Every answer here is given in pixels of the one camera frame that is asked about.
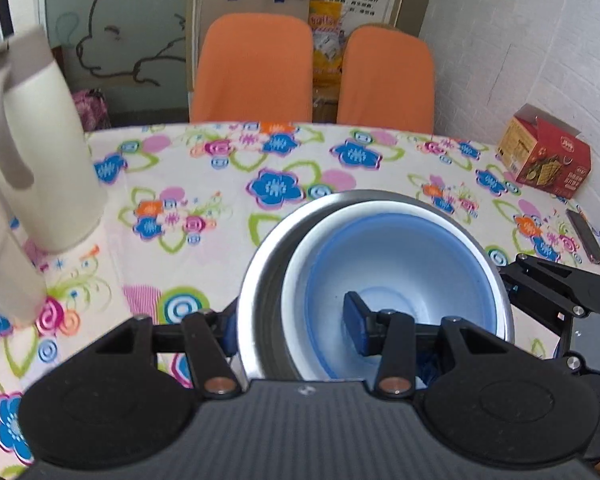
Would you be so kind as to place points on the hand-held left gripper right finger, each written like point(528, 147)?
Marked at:
point(355, 320)

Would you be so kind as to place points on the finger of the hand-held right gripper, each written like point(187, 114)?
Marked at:
point(570, 345)
point(545, 280)

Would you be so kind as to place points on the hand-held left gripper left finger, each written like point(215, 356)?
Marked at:
point(205, 347)

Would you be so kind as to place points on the white ribbed bowl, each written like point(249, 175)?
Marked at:
point(297, 265)

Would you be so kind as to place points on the blue translucent bowl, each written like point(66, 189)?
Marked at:
point(410, 260)

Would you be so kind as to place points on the stainless steel bowl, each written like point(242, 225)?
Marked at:
point(265, 290)

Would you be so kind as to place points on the dark smartphone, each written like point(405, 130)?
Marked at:
point(586, 237)

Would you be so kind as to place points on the red cardboard box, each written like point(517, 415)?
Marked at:
point(545, 160)

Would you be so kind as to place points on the beige cup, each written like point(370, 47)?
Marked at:
point(7, 270)

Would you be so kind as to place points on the white thermos jug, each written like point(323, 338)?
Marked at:
point(55, 185)

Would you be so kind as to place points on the orange chair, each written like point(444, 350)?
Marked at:
point(387, 80)
point(252, 70)

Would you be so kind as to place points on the purple floral cloth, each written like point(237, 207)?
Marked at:
point(91, 110)

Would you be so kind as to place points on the yellow packet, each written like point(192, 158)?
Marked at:
point(327, 45)

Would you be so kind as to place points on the cardboard box with dark cloth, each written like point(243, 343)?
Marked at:
point(252, 2)

